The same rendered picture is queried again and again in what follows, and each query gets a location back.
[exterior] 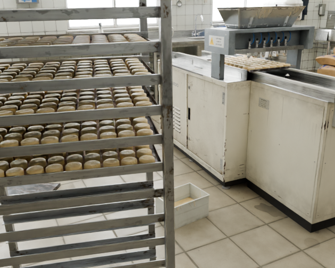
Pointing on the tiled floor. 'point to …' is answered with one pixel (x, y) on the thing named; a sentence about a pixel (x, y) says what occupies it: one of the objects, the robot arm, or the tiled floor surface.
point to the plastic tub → (186, 204)
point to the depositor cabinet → (211, 121)
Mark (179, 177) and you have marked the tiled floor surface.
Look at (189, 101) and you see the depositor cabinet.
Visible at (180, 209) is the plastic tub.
